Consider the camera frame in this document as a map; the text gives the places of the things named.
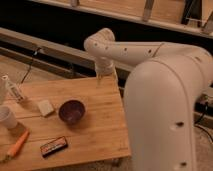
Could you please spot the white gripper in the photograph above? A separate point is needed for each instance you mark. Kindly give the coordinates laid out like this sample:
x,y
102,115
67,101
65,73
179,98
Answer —
x,y
104,67

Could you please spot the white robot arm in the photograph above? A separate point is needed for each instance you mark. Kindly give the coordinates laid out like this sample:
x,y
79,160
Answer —
x,y
159,97

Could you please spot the dark purple bowl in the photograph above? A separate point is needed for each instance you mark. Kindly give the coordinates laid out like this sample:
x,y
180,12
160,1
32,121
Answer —
x,y
71,111

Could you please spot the white sponge block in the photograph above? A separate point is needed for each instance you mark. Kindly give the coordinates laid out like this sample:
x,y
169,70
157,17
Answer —
x,y
45,107

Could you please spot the orange carrot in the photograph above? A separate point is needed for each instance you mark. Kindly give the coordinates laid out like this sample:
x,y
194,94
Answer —
x,y
14,149

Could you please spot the white paper cup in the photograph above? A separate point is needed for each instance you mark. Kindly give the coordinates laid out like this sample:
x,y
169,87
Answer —
x,y
7,118

